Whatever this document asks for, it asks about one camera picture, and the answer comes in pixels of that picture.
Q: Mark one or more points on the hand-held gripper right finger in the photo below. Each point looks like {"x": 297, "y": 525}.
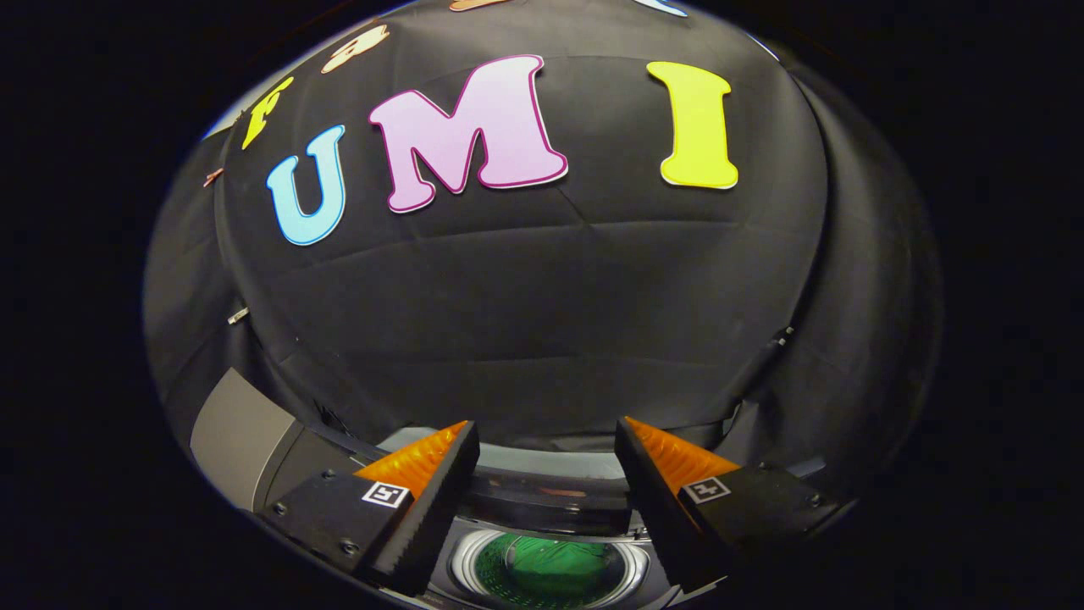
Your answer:
{"x": 652, "y": 508}

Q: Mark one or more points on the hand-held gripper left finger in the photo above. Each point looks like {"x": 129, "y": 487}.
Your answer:
{"x": 436, "y": 517}

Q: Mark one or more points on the grey washing machine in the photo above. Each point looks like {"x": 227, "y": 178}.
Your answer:
{"x": 461, "y": 559}

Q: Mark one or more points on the green polo shirt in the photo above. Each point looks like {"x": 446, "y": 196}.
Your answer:
{"x": 546, "y": 568}

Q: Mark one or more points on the grey box platform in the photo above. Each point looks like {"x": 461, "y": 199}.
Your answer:
{"x": 237, "y": 440}

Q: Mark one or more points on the black backdrop cloth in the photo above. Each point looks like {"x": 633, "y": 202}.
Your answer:
{"x": 542, "y": 305}

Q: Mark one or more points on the silver clip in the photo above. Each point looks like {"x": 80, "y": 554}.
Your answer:
{"x": 238, "y": 315}

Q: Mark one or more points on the pink clip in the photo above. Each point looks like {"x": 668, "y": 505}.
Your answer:
{"x": 212, "y": 176}

